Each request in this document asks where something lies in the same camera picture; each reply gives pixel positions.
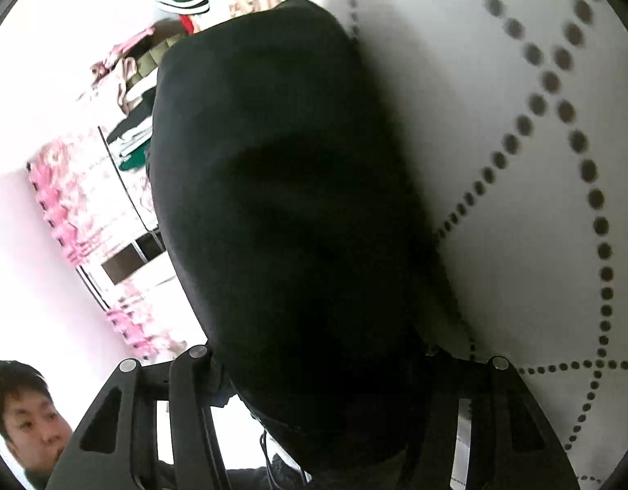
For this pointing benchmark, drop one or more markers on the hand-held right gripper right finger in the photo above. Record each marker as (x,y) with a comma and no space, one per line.
(441,393)

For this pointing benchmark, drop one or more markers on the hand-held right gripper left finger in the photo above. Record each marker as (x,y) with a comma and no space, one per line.
(191,383)

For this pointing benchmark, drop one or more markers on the black leather jacket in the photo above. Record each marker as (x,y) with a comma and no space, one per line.
(293,189)

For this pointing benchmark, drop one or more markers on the person's head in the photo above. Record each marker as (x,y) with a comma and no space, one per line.
(28,418)

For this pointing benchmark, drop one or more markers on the pink floral curtain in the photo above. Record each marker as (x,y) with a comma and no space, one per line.
(84,189)

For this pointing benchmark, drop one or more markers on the green coat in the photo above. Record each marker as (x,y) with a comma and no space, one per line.
(131,163)

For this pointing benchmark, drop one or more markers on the white diamond-pattern blanket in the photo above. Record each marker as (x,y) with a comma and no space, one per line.
(472,112)

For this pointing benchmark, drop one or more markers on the olive puffer jacket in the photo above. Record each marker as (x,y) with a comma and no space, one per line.
(148,64)

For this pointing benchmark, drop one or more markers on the light pink coat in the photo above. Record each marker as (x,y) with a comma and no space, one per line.
(122,53)

